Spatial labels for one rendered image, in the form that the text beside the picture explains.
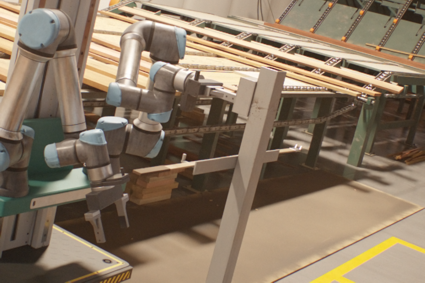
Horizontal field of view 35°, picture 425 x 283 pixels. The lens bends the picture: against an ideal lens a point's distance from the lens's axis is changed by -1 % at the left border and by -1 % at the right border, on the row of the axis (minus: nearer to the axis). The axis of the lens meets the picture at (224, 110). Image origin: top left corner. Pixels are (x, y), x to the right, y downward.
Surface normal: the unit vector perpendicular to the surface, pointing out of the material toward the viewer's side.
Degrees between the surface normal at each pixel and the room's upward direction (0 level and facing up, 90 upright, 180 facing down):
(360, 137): 90
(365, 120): 90
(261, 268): 0
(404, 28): 47
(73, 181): 0
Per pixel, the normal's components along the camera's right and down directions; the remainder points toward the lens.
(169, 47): 0.11, 0.36
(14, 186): 0.60, -0.02
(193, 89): -0.53, 0.02
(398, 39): -0.22, -0.64
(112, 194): 0.89, -0.11
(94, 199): -0.41, 0.19
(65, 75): 0.19, 0.11
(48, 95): 0.83, 0.29
